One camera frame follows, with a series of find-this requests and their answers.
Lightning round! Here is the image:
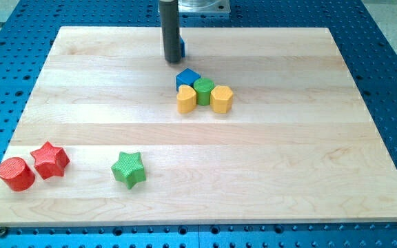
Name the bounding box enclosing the blue cube block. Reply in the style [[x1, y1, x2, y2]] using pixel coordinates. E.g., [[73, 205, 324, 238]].
[[175, 68, 201, 91]]

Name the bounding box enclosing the green star block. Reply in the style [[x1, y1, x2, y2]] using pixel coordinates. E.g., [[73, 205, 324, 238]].
[[111, 152, 146, 189]]

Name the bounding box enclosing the yellow heart block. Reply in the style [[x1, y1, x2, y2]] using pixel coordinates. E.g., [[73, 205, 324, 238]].
[[176, 85, 196, 114]]

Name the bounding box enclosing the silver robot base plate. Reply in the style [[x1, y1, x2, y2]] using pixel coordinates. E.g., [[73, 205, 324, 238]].
[[178, 0, 231, 15]]

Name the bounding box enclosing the yellow hexagon block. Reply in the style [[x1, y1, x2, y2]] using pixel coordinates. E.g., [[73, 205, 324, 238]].
[[210, 85, 234, 114]]

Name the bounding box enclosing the blue triangle block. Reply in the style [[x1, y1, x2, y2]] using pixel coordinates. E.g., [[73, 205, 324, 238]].
[[180, 37, 185, 58]]

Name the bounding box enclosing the red star block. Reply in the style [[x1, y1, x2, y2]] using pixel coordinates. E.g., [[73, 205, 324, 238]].
[[30, 141, 70, 180]]

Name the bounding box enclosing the red cylinder block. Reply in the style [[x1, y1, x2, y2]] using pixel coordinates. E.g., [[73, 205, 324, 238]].
[[0, 157, 35, 192]]

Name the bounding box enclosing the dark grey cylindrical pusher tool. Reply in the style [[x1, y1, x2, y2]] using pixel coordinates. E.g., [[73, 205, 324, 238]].
[[159, 0, 181, 63]]

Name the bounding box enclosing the green cylinder block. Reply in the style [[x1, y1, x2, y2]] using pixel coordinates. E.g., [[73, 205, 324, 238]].
[[193, 78, 215, 105]]

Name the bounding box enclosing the blue perforated table plate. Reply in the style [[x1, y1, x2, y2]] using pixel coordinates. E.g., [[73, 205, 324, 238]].
[[0, 1, 397, 247]]

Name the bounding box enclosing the light wooden board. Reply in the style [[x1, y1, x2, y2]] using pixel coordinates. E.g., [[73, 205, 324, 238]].
[[0, 26, 397, 227]]

